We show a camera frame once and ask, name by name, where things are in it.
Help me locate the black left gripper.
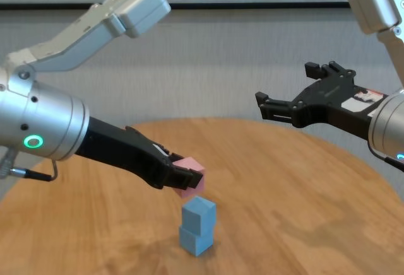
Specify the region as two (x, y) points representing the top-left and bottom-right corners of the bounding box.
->
(74, 117), (203, 191)

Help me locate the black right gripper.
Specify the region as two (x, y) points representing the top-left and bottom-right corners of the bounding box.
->
(254, 61), (389, 141)

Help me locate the pink building block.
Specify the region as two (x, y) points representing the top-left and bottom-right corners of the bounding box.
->
(172, 157), (206, 199)

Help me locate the blue building block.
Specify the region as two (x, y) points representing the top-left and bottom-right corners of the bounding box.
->
(181, 196), (217, 237)
(178, 224), (216, 257)

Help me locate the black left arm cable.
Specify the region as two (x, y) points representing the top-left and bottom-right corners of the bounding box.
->
(0, 148), (59, 183)

